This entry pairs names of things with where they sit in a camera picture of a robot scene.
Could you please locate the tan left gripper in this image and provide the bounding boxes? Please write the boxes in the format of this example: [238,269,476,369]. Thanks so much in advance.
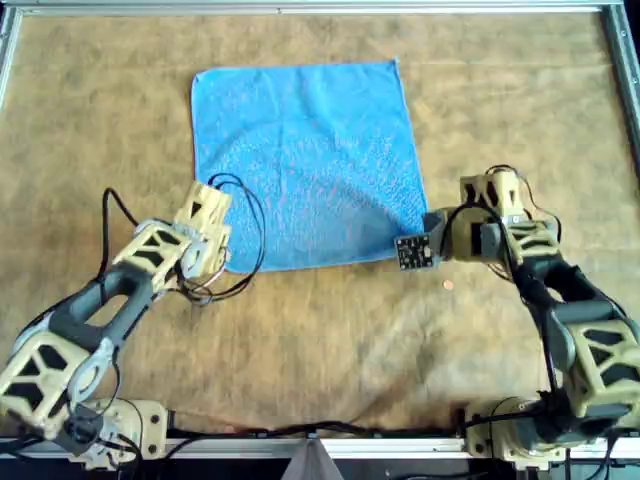
[173,181,234,267]

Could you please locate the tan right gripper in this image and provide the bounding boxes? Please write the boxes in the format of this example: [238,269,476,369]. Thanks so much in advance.
[441,169,529,263]

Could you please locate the blue microfibre cloth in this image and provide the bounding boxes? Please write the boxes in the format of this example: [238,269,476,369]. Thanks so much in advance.
[189,57,430,274]

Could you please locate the thin black right gripper cable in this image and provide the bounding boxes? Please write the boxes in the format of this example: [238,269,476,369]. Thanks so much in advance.
[487,164,562,237]

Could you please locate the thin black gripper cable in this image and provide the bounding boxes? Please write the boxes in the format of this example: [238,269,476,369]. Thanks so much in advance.
[487,164,562,237]
[182,172,266,307]

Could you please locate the thin black left gripper cable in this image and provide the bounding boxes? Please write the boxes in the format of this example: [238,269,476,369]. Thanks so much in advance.
[182,172,266,307]

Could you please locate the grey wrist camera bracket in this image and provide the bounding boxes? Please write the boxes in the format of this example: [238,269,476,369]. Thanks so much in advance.
[423,208,449,264]

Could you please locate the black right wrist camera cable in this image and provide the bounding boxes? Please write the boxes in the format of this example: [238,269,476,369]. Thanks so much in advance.
[439,203,559,399]

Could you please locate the black wrist camera circuit board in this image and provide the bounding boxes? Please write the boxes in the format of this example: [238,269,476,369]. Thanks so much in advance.
[394,231,442,272]

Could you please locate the black left forearm cable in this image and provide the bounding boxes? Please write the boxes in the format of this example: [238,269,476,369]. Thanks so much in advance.
[97,187,141,281]

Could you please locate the aluminium frame rail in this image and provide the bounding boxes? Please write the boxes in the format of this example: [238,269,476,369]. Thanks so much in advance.
[0,0,626,17]
[0,434,640,461]
[0,9,24,109]
[602,4,640,169]

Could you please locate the black cable between arm bases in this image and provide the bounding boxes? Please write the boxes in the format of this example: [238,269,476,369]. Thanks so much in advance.
[164,418,466,444]

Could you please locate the grey table camera mount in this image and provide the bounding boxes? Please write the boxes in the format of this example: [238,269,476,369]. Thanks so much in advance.
[282,439,341,480]

